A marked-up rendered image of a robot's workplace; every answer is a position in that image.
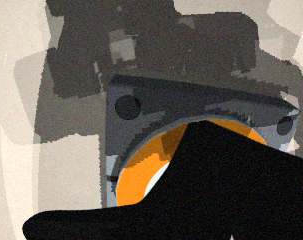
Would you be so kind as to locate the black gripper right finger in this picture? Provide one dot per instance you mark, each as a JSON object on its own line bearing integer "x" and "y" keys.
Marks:
{"x": 267, "y": 184}

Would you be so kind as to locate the orange round plate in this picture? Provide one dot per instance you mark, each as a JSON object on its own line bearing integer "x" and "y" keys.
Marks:
{"x": 150, "y": 157}

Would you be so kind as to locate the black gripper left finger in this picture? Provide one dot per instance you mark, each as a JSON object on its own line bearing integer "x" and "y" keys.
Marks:
{"x": 182, "y": 205}

